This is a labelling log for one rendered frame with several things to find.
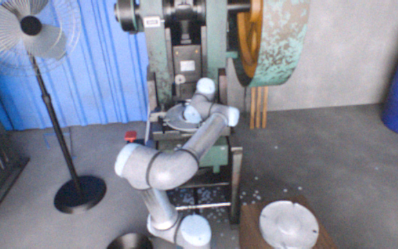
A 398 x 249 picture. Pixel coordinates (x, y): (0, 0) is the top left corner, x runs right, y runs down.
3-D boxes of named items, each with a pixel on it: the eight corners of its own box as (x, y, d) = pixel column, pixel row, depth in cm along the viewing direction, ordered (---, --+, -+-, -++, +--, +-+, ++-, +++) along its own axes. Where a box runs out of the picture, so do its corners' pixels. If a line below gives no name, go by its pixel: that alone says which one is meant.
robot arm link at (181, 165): (179, 178, 82) (240, 100, 118) (146, 167, 87) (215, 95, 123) (182, 207, 89) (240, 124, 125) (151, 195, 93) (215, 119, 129)
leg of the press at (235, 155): (247, 229, 197) (257, 111, 147) (230, 230, 196) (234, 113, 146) (225, 145, 273) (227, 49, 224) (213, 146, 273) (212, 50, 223)
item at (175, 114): (159, 109, 176) (159, 108, 175) (205, 100, 183) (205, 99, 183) (172, 135, 153) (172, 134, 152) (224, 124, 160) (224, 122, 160)
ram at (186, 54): (203, 98, 162) (202, 44, 146) (175, 100, 161) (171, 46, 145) (200, 84, 177) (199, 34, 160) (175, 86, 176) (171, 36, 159)
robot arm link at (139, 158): (179, 250, 125) (144, 173, 86) (149, 236, 131) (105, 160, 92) (192, 225, 132) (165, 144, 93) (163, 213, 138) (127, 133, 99)
